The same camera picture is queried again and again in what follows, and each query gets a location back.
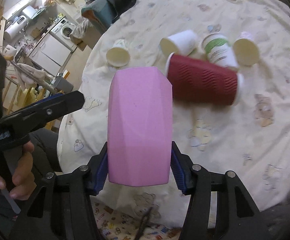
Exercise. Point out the red ripple paper cup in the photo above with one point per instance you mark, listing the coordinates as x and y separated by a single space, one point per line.
198 81

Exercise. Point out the pink pattern paper cup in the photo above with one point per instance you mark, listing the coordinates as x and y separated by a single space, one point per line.
246 50

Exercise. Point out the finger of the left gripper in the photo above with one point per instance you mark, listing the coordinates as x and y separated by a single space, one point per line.
15 128

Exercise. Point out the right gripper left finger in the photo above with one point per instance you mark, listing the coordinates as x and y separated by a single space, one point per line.
62 208

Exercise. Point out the white washing machine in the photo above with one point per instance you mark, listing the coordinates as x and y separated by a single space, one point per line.
62 30

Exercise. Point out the grey bin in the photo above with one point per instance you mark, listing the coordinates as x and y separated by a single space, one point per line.
62 84

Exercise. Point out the yellow wooden chair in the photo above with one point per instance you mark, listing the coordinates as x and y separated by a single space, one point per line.
14 98

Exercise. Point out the green white paper cup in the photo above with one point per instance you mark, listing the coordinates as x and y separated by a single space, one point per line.
218 51

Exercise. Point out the white green-spot paper cup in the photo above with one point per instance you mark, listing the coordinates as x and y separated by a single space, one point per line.
182 43

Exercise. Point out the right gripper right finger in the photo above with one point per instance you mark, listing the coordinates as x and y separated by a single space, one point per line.
237 217

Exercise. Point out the pink faceted cup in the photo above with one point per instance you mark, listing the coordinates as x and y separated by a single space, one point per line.
140 124

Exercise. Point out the person's left hand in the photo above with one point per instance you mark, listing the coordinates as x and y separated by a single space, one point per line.
23 178

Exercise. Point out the black clothing pile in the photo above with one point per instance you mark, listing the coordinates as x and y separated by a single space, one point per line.
103 13

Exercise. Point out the white cabinet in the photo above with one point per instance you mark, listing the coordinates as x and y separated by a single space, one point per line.
50 54

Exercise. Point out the cartoon print paper cup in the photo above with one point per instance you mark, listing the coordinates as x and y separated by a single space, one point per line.
118 55

